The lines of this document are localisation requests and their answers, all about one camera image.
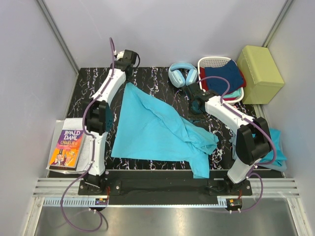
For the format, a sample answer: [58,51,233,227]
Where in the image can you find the teal folded t-shirt in basket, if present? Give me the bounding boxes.
[223,88,242,101]

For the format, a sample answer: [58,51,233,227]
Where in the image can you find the light blue headphones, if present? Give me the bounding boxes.
[168,62,198,88]

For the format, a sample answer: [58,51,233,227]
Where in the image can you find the turquoise t-shirt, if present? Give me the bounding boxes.
[111,83,219,178]

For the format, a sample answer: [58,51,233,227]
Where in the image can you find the white paper sheets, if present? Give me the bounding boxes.
[46,118,92,174]

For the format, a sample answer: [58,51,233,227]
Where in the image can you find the navy blue folded t-shirt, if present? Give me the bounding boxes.
[204,60,244,95]

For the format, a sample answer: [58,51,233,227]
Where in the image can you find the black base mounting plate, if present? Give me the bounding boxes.
[78,170,252,207]

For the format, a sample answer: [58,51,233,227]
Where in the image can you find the white plastic laundry basket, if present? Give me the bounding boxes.
[197,56,244,105]

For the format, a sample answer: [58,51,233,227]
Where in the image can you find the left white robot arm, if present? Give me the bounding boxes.
[82,50,140,195]

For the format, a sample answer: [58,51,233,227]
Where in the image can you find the yellow-green storage box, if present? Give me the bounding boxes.
[237,45,284,104]

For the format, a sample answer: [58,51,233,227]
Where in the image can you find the pile of teal t-shirts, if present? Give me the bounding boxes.
[230,127,288,173]

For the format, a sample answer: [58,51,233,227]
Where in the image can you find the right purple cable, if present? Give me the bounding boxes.
[196,76,280,213]

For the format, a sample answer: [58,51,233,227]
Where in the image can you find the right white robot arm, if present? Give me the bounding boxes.
[184,83,276,195]

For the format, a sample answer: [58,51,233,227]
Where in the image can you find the aluminium rail frame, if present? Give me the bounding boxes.
[23,174,312,236]

